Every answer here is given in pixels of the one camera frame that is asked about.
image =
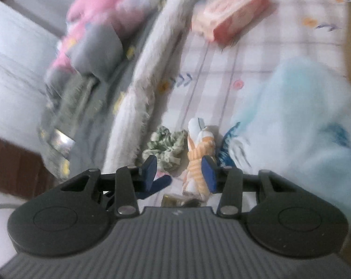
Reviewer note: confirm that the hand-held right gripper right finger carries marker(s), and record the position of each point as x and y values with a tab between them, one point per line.
209	175

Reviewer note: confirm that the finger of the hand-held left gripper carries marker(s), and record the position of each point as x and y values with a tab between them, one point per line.
159	184

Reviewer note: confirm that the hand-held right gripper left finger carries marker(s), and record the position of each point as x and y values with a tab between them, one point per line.
150	173

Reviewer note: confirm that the orange white cloth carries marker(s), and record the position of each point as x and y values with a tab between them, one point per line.
197	151

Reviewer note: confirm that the olive gold tissue pack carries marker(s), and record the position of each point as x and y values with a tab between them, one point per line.
180	200

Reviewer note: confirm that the green patterned scrunchie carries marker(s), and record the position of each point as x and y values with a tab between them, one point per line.
166	145

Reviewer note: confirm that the grey bed sheet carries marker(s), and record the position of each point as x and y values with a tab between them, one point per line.
85	116

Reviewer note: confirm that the white plastic bag blue print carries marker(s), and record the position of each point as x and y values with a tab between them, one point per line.
294	128

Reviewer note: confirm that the pink plaid mat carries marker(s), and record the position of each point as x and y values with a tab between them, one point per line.
251	58

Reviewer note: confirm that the grey plush pillow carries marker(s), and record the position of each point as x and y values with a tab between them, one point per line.
97	52

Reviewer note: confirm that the pink wet wipes pack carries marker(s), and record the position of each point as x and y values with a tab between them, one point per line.
230	14

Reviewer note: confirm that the pink quilt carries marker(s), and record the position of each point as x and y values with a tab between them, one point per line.
105	3

